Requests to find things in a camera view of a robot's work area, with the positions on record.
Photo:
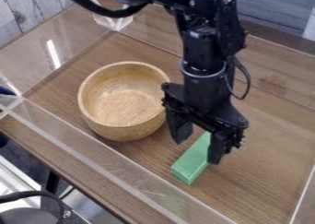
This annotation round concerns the clear acrylic tray wall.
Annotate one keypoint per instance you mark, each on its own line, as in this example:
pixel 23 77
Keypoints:
pixel 117 183

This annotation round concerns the clear acrylic corner bracket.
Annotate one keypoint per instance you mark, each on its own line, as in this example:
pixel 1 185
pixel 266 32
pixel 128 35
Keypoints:
pixel 115 24

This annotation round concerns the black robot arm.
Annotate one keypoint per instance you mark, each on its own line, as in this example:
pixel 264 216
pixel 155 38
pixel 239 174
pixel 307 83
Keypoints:
pixel 211 31

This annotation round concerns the green rectangular block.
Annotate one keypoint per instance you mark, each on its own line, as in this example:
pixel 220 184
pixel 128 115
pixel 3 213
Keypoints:
pixel 194 160

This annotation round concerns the wooden brown bowl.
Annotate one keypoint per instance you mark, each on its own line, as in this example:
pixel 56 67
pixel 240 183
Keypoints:
pixel 119 100

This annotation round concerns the black table leg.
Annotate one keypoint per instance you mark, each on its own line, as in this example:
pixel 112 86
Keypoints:
pixel 52 183

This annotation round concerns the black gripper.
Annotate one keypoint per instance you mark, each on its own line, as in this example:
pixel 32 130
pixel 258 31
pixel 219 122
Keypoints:
pixel 200 102

